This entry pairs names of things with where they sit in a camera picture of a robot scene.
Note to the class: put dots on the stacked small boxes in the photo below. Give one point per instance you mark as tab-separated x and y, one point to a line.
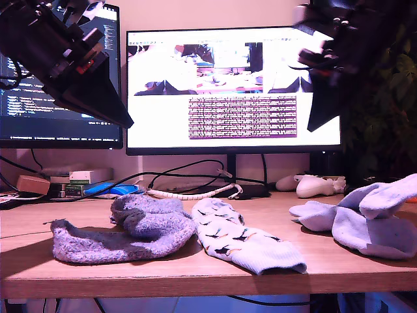
73	190

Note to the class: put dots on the white screen monitor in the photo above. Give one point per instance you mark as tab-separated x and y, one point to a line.
163	124

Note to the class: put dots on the brown cardboard box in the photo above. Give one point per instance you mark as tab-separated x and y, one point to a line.
32	185

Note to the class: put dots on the black printed magazine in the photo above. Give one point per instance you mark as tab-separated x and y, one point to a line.
13	202

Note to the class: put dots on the blue pouch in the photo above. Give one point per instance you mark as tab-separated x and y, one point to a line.
107	189

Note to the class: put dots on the small orange object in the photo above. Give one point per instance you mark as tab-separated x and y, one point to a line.
412	199

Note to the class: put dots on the plain white sock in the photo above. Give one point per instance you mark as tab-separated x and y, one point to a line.
374	234
391	195

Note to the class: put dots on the fuzzy grey sock thread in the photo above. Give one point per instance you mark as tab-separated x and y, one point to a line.
97	247

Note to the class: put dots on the white game controller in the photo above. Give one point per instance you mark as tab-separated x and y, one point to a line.
312	189

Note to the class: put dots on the white toucan print sock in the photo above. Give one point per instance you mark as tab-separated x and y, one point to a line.
260	251
215	212

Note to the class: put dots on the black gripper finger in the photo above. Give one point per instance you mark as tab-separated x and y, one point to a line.
101	94
325	101
65	99

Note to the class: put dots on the green leafy houseplant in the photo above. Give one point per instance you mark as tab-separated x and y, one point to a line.
391	114

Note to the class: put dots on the dark code screen monitor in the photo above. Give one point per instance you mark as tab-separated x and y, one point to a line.
49	130

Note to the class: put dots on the fuzzy grey knit sock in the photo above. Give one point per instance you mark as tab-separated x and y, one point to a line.
153	215

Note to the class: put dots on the white box green label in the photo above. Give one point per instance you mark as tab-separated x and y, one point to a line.
88	176

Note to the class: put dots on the black monitor stand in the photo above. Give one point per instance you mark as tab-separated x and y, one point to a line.
231	169

